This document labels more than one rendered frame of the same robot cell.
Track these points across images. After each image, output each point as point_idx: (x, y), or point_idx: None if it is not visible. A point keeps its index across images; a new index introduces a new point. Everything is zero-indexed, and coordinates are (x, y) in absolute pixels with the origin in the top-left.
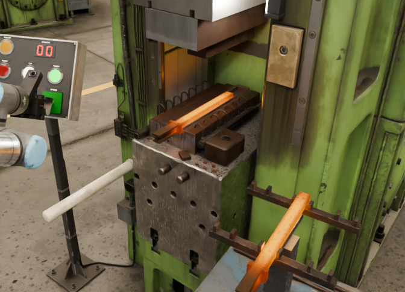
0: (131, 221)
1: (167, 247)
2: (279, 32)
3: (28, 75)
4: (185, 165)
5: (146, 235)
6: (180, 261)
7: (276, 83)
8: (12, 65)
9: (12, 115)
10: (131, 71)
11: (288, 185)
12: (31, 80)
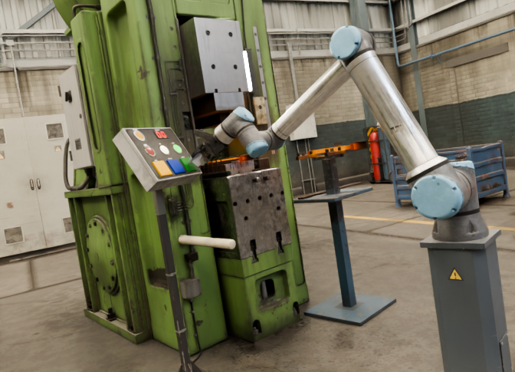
0: (201, 289)
1: (263, 246)
2: (257, 99)
3: (201, 130)
4: (263, 171)
5: (247, 251)
6: (271, 251)
7: (258, 126)
8: (152, 146)
9: (225, 146)
10: None
11: None
12: (205, 132)
